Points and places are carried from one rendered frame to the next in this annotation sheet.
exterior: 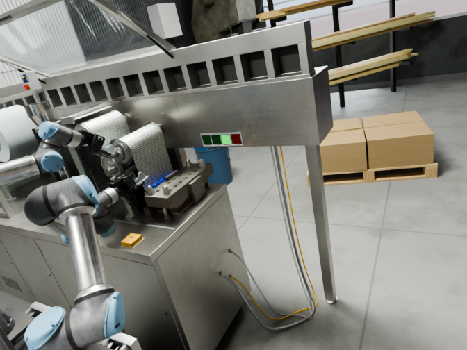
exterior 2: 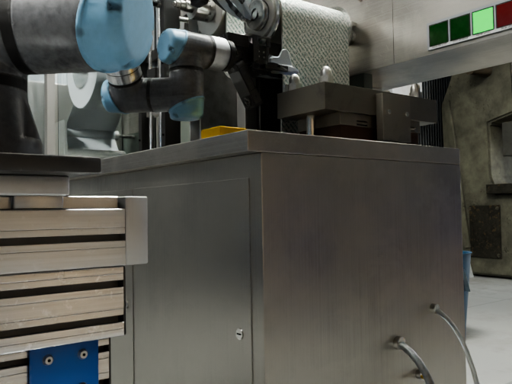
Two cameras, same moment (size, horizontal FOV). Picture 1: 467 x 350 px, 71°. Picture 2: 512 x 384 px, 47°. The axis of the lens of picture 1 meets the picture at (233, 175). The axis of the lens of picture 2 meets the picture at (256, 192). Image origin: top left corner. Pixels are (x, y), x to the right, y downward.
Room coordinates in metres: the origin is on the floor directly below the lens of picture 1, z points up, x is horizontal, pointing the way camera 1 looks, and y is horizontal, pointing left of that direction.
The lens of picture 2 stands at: (0.18, 0.08, 0.75)
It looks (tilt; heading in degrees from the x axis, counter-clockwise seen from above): 2 degrees up; 18
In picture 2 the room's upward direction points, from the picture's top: 1 degrees counter-clockwise
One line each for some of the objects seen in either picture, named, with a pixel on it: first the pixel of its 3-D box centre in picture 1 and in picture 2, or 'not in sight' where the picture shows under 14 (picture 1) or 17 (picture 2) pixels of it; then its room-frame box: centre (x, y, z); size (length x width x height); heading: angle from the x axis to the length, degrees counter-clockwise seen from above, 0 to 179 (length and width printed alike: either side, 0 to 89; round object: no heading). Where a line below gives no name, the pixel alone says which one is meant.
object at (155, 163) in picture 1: (154, 166); (317, 71); (1.68, 0.40, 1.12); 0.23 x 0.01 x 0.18; 146
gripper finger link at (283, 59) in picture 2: (141, 177); (285, 61); (1.55, 0.45, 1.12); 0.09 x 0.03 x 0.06; 137
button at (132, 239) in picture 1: (131, 239); (224, 134); (1.32, 0.52, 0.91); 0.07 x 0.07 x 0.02; 56
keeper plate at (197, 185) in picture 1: (198, 189); (394, 118); (1.60, 0.20, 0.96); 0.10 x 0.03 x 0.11; 146
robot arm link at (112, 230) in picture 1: (101, 224); (179, 94); (1.35, 0.64, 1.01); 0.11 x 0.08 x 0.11; 102
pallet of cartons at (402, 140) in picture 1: (363, 147); not in sight; (3.33, -1.47, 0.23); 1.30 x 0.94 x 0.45; 65
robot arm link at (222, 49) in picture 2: (109, 196); (214, 54); (1.42, 0.58, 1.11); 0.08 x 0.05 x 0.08; 56
